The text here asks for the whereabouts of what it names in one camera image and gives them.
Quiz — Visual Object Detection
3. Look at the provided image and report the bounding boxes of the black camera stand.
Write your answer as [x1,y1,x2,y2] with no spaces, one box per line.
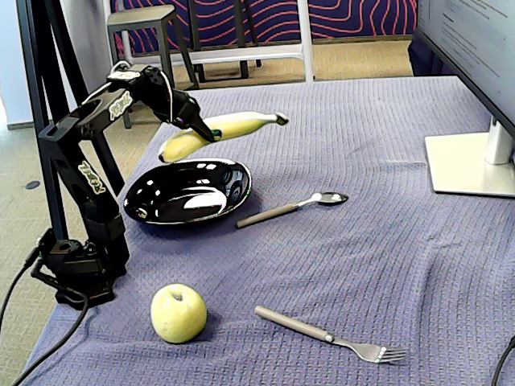
[15,0,126,242]

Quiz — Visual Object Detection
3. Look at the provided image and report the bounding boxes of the thin black cable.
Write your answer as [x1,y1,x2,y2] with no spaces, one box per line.
[0,247,40,321]

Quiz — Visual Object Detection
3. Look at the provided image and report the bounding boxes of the yellow banana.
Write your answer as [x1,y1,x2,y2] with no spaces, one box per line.
[158,111,290,164]

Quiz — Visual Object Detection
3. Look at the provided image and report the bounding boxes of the glossy black plate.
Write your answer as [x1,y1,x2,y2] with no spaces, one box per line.
[122,158,253,226]

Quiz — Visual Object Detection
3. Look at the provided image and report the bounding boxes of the purple panel with red lines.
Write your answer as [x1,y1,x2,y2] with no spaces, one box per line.
[111,0,418,53]

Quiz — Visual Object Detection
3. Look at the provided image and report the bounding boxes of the black chair legs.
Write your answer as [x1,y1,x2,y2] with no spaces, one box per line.
[187,0,263,83]

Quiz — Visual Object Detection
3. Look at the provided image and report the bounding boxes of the monitor with silver stand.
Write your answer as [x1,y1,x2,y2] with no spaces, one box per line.
[410,0,515,199]

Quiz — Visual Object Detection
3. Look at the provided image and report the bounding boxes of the thick black cable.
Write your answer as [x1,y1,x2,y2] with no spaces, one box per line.
[11,285,89,386]

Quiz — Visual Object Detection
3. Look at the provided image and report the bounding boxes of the red white black servo wire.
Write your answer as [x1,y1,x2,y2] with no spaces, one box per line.
[157,70,178,125]

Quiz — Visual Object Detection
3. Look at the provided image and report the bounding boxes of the white table frame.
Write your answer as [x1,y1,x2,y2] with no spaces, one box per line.
[118,0,315,84]

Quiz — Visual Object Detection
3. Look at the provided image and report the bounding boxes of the metal fork grey handle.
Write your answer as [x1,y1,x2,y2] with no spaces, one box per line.
[253,305,408,365]

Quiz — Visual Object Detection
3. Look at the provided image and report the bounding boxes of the grey stool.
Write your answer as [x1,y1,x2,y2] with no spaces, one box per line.
[106,4,200,129]

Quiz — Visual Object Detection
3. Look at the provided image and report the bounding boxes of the blue waffle cloth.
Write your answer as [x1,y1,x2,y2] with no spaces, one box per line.
[23,76,515,386]

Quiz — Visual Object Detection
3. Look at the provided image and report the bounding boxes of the green apple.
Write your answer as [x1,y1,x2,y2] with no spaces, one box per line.
[150,282,208,345]

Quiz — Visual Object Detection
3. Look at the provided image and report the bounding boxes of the metal spoon grey handle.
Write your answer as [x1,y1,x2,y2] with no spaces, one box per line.
[235,191,350,230]

